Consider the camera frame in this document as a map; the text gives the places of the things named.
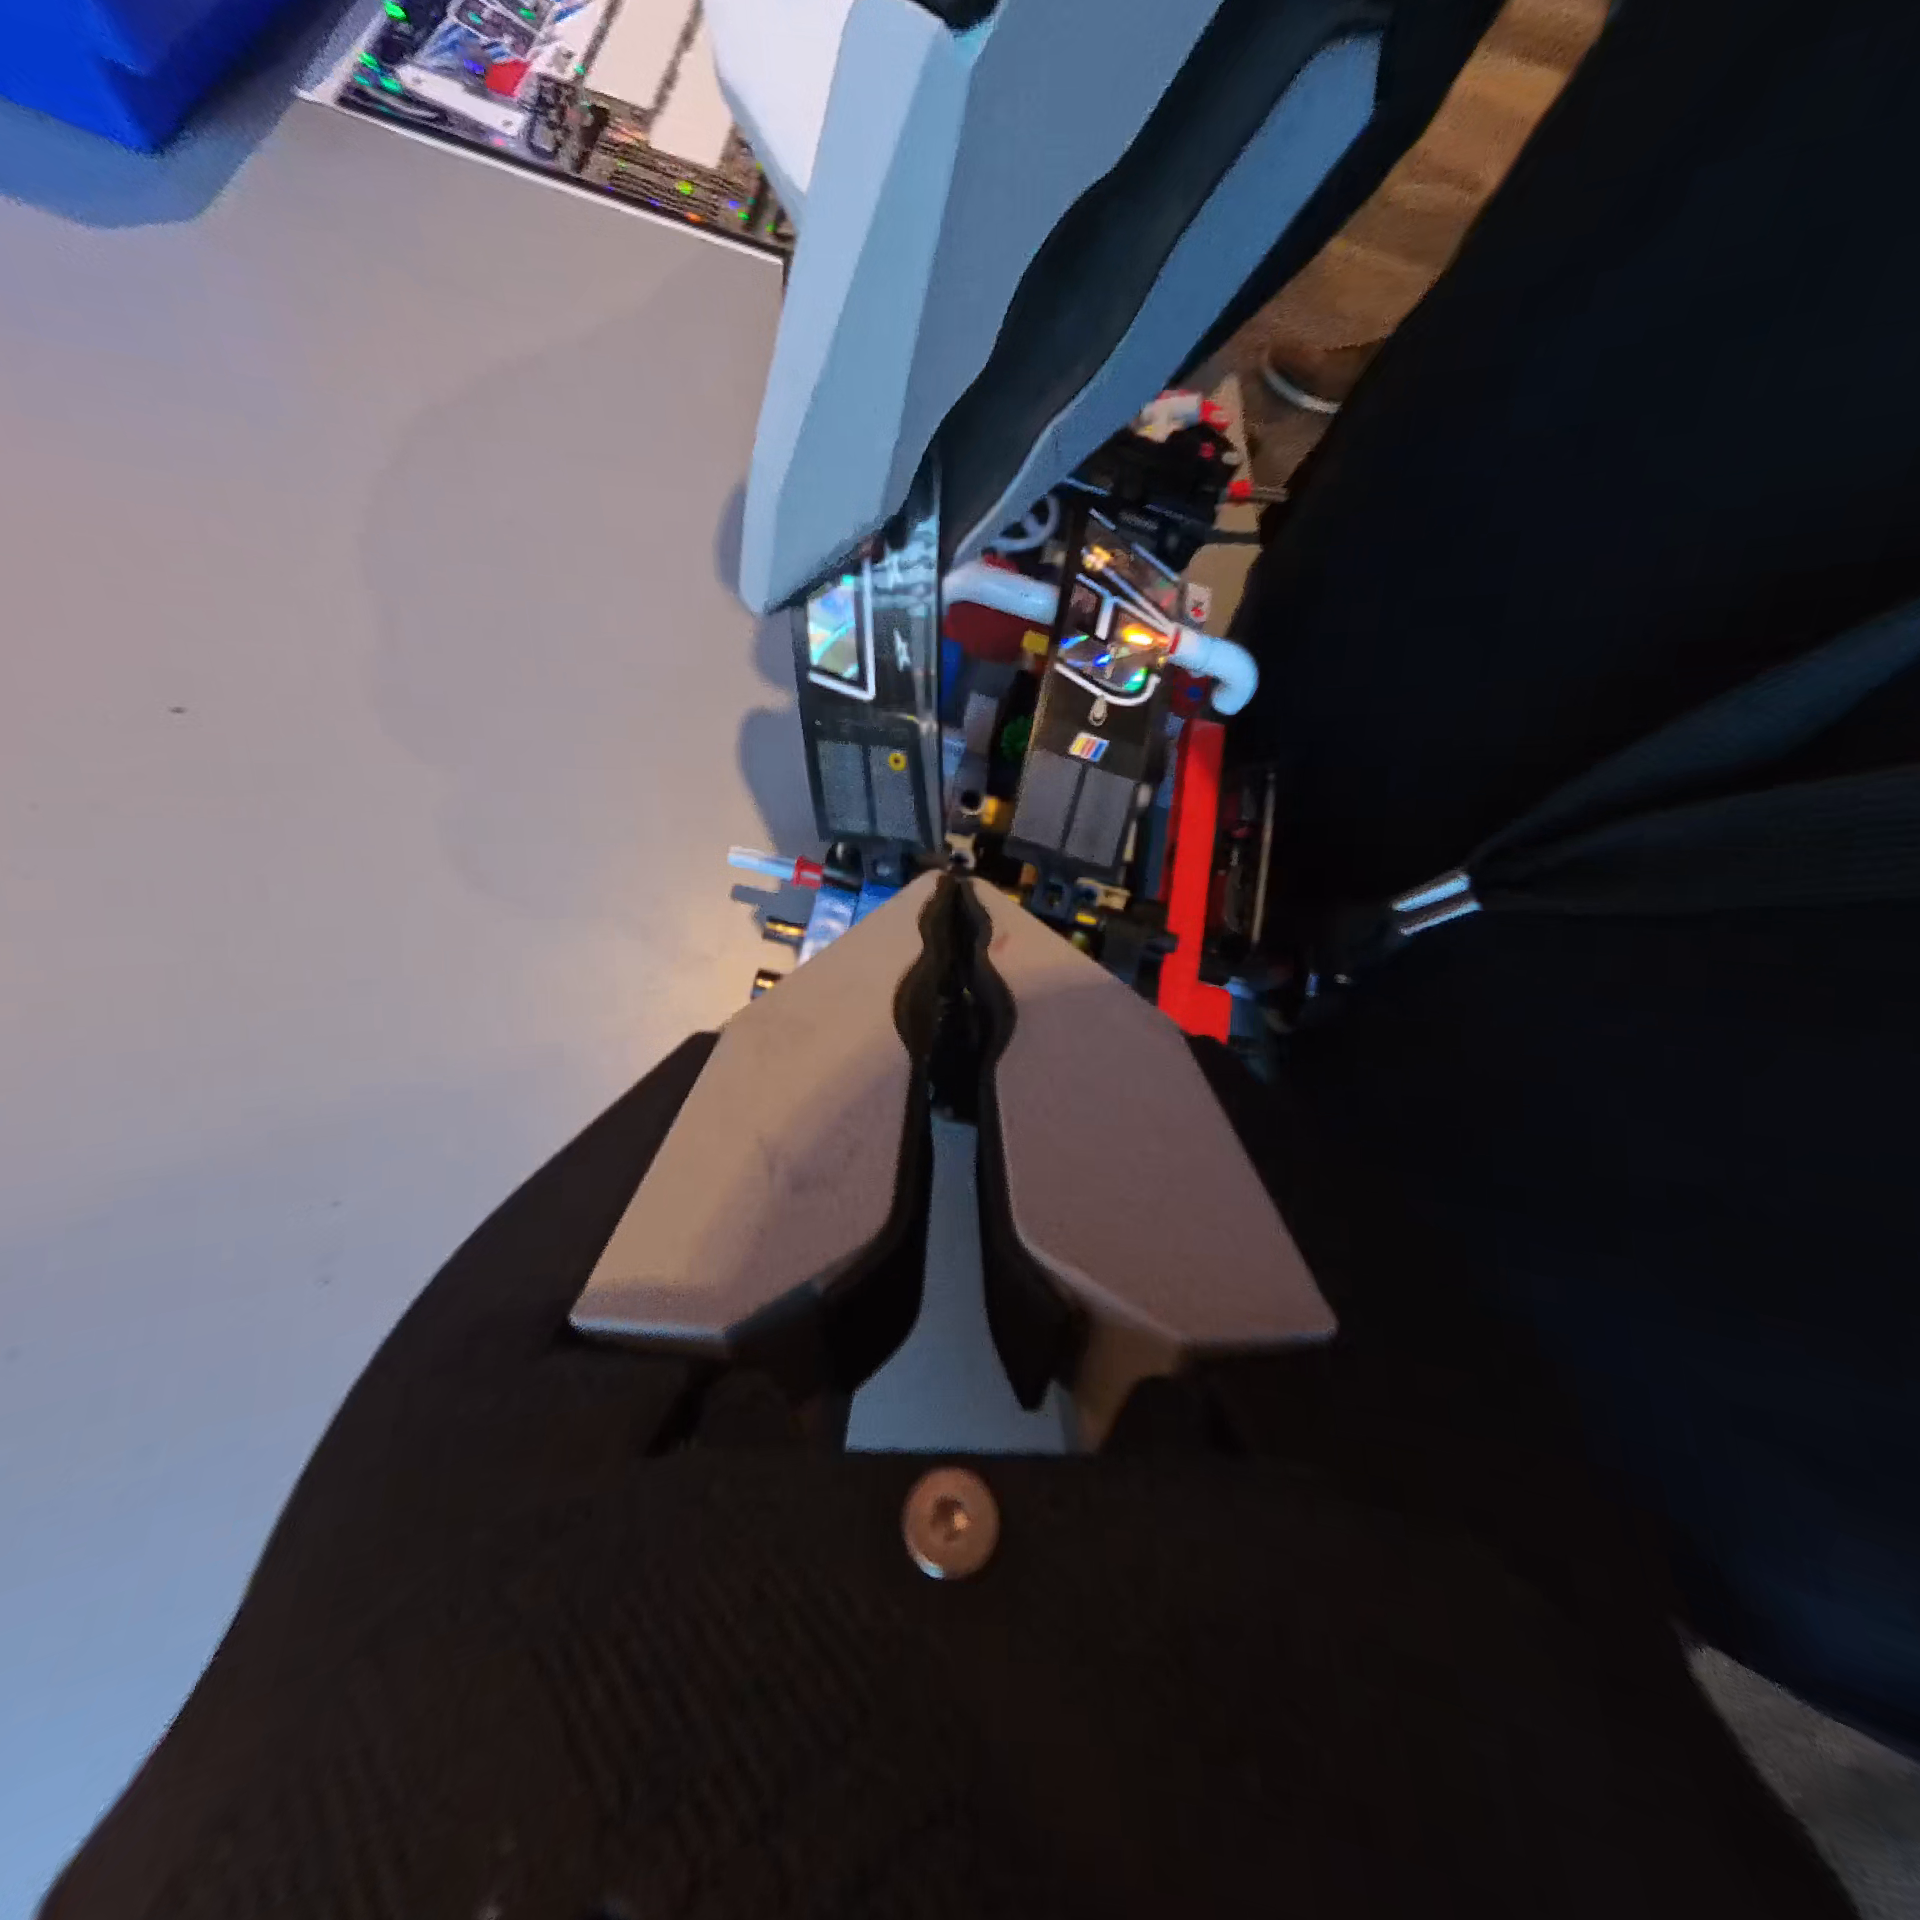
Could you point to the holographic sticker sheet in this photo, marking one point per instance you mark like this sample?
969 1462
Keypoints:
645 61

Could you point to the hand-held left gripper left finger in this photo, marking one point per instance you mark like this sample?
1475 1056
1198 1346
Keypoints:
750 1184

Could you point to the blue plastic bin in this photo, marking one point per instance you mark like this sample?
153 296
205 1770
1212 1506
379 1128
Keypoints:
91 61

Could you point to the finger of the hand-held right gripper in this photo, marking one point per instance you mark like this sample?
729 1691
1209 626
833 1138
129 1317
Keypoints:
870 224
1274 195

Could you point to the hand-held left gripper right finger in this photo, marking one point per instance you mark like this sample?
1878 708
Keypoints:
1155 1201

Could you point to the toy brick car model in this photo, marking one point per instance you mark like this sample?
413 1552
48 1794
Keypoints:
1192 840

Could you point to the black starred brick panel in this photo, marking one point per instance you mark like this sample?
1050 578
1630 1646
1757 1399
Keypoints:
870 781

